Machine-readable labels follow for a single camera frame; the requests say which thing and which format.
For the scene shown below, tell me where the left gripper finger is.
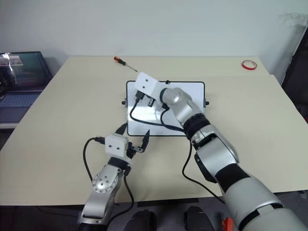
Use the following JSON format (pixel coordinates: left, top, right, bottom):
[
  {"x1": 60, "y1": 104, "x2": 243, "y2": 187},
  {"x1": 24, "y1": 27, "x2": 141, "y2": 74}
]
[
  {"x1": 115, "y1": 123, "x2": 127, "y2": 135},
  {"x1": 141, "y1": 129, "x2": 151, "y2": 153}
]

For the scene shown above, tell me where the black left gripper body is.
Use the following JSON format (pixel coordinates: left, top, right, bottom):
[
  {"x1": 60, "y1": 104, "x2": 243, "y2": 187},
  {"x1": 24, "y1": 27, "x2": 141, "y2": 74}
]
[{"x1": 126, "y1": 141, "x2": 145, "y2": 160}]

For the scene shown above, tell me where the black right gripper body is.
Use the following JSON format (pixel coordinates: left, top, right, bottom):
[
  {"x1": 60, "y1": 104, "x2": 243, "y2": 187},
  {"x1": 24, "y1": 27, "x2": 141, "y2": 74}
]
[{"x1": 143, "y1": 95, "x2": 156, "y2": 108}]

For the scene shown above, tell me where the small black-framed whiteboard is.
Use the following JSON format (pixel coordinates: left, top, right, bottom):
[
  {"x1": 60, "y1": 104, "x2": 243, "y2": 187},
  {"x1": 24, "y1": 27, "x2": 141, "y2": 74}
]
[{"x1": 121, "y1": 80, "x2": 209, "y2": 137}]

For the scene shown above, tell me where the dark rounded shape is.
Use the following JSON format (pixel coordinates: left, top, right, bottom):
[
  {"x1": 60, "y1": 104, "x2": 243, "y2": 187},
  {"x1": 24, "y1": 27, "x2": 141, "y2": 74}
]
[
  {"x1": 184, "y1": 205, "x2": 212, "y2": 231},
  {"x1": 126, "y1": 209, "x2": 157, "y2": 231}
]

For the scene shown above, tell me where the red tape roll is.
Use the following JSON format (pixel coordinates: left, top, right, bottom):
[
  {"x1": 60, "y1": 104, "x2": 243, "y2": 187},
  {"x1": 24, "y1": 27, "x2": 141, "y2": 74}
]
[{"x1": 242, "y1": 60, "x2": 257, "y2": 71}]

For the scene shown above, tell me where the open laptop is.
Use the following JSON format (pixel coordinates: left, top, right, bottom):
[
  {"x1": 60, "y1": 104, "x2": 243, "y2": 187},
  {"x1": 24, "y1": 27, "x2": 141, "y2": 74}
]
[{"x1": 0, "y1": 51, "x2": 53, "y2": 130}]

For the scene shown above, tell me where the small red object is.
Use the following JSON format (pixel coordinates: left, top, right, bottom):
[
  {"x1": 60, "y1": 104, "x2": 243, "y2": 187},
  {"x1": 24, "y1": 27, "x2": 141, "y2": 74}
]
[{"x1": 222, "y1": 218, "x2": 233, "y2": 231}]

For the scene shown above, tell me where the dark leaning panel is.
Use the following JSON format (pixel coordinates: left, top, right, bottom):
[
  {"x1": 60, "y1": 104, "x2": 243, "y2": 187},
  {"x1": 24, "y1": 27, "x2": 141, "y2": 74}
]
[{"x1": 281, "y1": 24, "x2": 308, "y2": 126}]

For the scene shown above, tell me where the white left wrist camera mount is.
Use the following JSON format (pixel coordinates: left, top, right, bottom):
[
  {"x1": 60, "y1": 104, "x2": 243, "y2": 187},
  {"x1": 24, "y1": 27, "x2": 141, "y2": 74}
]
[{"x1": 105, "y1": 134, "x2": 132, "y2": 159}]

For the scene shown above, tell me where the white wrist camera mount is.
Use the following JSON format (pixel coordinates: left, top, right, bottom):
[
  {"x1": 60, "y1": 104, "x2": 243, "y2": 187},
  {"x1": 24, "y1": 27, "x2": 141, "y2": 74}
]
[
  {"x1": 105, "y1": 134, "x2": 132, "y2": 159},
  {"x1": 133, "y1": 71, "x2": 161, "y2": 101}
]

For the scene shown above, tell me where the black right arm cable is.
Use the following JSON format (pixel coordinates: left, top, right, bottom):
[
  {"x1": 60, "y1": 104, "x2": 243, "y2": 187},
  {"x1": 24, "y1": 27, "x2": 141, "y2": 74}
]
[{"x1": 129, "y1": 90, "x2": 226, "y2": 205}]

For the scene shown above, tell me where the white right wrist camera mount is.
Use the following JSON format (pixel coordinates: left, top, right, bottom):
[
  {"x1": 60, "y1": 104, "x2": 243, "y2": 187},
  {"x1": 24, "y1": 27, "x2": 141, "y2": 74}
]
[{"x1": 133, "y1": 71, "x2": 161, "y2": 101}]

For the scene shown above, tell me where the orange-handled screwdriver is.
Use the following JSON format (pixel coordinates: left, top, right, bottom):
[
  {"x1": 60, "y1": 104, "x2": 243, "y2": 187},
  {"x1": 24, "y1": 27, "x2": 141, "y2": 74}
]
[{"x1": 114, "y1": 56, "x2": 138, "y2": 72}]

